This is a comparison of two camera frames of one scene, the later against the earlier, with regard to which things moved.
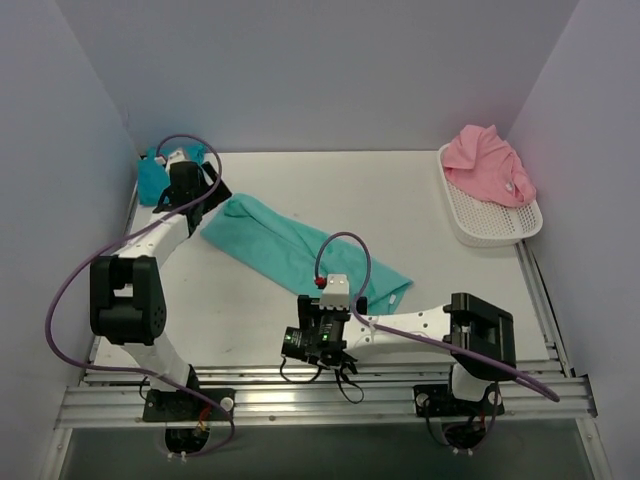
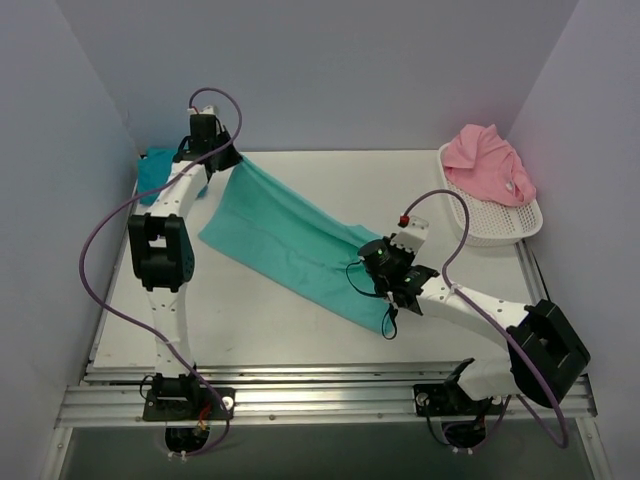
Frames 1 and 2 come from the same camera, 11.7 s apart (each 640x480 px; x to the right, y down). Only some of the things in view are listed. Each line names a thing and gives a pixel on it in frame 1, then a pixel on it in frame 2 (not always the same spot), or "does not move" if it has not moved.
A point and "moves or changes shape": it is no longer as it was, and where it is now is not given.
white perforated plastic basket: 481,220 does not move
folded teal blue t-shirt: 154,176 does not move
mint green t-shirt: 255,233 moves or changes shape
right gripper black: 306,310 → 377,270
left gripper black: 198,201 → 226,155
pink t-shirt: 481,164 does not move
